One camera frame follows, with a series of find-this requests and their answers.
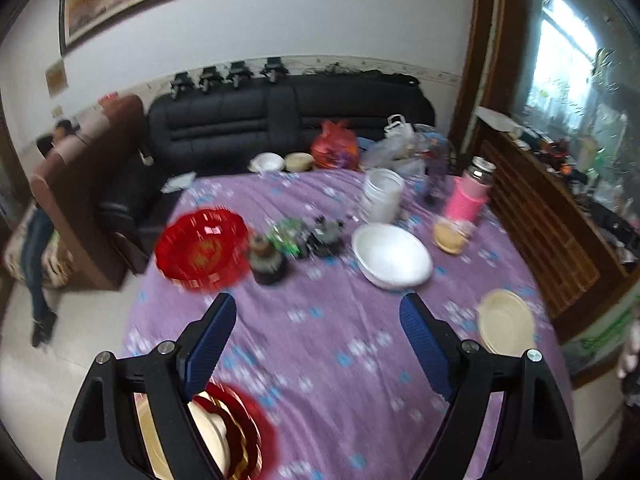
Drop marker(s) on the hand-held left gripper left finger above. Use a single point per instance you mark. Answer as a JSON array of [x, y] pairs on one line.
[[210, 345]]

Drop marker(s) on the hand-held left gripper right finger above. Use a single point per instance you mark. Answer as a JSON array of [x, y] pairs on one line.
[[425, 345]]

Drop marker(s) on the person's right forearm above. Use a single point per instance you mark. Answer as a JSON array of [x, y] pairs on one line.
[[631, 345]]

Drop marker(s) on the cream dish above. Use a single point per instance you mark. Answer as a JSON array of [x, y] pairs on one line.
[[210, 435]]

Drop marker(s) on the red plate with gold edge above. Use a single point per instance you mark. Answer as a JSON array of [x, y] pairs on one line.
[[255, 430]]

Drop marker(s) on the dark round jar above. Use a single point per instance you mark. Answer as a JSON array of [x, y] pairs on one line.
[[267, 265]]

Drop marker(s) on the purple floral tablecloth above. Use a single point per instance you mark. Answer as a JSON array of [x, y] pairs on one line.
[[325, 385]]

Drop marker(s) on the bag of yellow pancakes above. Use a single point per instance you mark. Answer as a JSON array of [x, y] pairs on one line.
[[450, 237]]

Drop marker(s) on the pale yellow plate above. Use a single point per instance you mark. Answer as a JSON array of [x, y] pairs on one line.
[[147, 440]]

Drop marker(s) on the green packet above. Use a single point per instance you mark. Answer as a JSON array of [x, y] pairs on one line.
[[287, 235]]

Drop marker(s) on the black power adapter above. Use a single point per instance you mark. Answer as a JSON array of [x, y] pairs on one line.
[[325, 235]]

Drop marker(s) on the pink bottle with knit sleeve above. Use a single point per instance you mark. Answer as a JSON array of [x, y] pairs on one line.
[[465, 200]]

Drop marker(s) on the white plastic jar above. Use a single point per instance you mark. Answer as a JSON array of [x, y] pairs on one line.
[[382, 195]]

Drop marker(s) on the floral cushion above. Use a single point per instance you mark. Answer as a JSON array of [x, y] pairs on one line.
[[55, 265]]

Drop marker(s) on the clear purple-tinted bottle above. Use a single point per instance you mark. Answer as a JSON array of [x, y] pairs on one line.
[[435, 165]]

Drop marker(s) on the small white bowl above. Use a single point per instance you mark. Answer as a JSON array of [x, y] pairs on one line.
[[266, 162]]

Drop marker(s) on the clear plastic bag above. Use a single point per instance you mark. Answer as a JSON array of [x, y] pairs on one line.
[[387, 157]]

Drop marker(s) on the small cream bowl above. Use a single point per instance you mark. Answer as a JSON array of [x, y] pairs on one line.
[[299, 162]]

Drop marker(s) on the brown sofa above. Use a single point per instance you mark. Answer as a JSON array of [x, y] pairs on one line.
[[100, 170]]

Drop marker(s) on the white plastic bag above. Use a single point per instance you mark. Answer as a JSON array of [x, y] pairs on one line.
[[400, 132]]

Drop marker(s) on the red plastic bag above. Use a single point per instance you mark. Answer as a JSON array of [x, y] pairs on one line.
[[335, 147]]

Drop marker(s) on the black leather sofa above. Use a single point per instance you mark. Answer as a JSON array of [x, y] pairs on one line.
[[225, 125]]

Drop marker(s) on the black device on sofa back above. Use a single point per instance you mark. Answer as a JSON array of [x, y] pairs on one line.
[[275, 69], [181, 85], [210, 79], [239, 75]]

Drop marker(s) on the glass window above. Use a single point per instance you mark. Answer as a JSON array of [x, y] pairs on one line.
[[575, 60]]

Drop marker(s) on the dark wooden door frame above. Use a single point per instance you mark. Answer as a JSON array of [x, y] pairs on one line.
[[480, 60]]

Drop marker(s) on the small wall notice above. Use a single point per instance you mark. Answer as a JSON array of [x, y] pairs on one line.
[[56, 77]]

